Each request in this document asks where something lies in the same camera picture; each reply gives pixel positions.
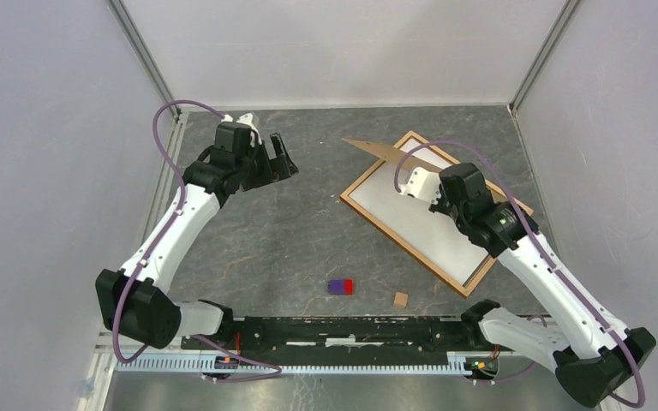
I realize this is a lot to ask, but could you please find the small wooden cube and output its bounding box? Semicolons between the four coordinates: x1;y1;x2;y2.
392;292;409;308

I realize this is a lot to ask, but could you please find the wooden picture frame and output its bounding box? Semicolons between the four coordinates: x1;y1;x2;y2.
340;130;535;300

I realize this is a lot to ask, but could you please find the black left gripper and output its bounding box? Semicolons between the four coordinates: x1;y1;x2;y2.
236;133;298;193

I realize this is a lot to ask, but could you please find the white slotted cable duct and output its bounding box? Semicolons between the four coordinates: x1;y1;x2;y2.
116;354;471;377

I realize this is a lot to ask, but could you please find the brown backing board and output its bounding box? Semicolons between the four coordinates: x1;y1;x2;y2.
344;139;444;172

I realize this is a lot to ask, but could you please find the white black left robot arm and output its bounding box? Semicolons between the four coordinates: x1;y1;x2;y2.
95;113;298;349

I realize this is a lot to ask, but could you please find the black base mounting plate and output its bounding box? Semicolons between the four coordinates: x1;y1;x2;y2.
211;316;496;366

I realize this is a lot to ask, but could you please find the purple red block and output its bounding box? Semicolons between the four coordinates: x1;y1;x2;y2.
327;278;355;295

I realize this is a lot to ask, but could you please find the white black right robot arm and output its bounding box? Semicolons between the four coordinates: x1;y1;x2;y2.
394;163;656;408

